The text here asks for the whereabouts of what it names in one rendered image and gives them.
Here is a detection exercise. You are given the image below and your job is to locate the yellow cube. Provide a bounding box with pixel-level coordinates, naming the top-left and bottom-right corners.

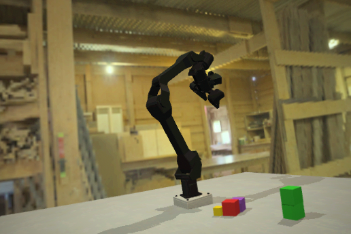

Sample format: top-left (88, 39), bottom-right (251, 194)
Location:
top-left (213, 206), bottom-right (223, 216)

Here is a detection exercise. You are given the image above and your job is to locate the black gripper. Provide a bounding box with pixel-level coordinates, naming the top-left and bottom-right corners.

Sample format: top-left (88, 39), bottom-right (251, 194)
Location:
top-left (190, 76), bottom-right (224, 109)

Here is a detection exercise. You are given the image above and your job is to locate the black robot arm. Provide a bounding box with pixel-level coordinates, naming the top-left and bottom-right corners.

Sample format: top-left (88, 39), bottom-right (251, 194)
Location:
top-left (146, 50), bottom-right (222, 199)

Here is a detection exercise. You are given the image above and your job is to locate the purple block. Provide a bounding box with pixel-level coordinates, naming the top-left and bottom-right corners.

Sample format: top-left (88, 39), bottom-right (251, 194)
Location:
top-left (232, 197), bottom-right (246, 212)

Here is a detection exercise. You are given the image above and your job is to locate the red block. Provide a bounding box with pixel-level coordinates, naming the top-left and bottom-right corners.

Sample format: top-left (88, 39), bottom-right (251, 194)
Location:
top-left (221, 199), bottom-right (240, 216)

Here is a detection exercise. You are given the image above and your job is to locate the green block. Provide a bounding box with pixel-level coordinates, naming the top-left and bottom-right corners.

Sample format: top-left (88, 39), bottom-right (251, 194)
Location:
top-left (282, 202), bottom-right (305, 220)
top-left (280, 186), bottom-right (303, 205)

